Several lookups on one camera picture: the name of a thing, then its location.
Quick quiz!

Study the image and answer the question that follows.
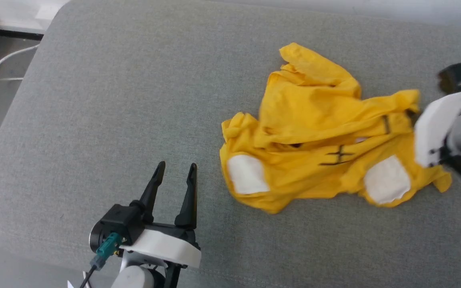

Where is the yellow printed garment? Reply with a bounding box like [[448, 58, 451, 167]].
[[219, 42, 452, 214]]

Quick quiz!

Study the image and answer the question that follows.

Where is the teal left camera connector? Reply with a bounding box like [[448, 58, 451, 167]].
[[90, 232, 123, 270]]

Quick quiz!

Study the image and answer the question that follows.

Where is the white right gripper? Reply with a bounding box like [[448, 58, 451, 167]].
[[414, 85, 461, 168]]

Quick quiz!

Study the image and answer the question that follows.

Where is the white floor cable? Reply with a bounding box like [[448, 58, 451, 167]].
[[0, 44, 40, 84]]

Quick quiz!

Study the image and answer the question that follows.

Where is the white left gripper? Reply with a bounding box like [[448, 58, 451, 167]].
[[119, 161, 202, 269]]

